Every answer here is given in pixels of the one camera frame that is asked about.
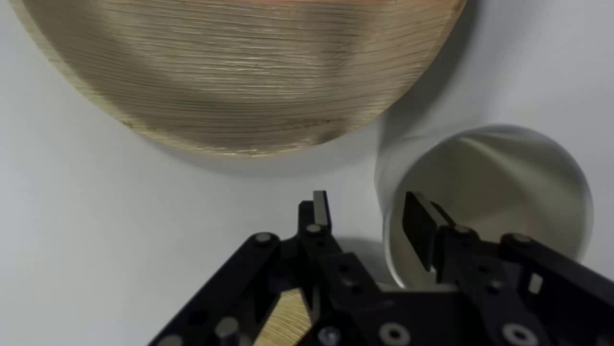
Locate middle wooden plate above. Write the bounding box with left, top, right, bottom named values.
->
left=8, top=0, right=469, bottom=157

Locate white paper cup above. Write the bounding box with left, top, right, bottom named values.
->
left=376, top=124, right=593, bottom=288

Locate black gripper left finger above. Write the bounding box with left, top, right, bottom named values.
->
left=298, top=190, right=384, bottom=320

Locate pale wooden plate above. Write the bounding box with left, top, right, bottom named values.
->
left=256, top=290, right=311, bottom=346

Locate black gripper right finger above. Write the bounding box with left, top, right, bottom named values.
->
left=401, top=191, right=511, bottom=301

